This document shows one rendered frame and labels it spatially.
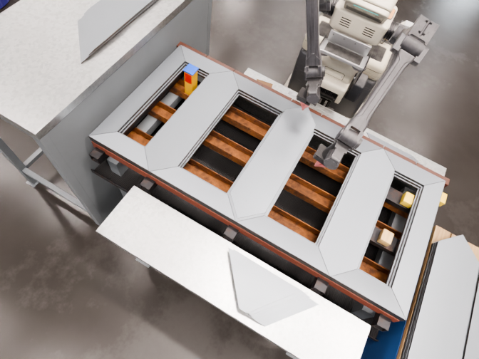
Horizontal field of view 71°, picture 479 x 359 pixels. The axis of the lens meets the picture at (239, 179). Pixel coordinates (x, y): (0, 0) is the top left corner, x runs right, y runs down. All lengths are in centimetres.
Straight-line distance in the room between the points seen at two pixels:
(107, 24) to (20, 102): 54
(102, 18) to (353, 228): 151
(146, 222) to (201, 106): 63
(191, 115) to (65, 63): 59
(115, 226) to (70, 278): 85
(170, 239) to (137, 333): 85
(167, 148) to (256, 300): 77
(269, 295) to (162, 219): 57
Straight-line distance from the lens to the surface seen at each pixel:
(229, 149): 181
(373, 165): 178
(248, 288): 145
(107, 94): 173
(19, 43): 187
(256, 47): 340
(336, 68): 207
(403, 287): 161
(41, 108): 158
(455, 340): 169
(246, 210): 147
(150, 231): 154
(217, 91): 182
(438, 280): 171
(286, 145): 167
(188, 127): 167
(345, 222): 158
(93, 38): 177
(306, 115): 182
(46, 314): 237
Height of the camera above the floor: 220
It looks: 62 degrees down
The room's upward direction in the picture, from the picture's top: 15 degrees clockwise
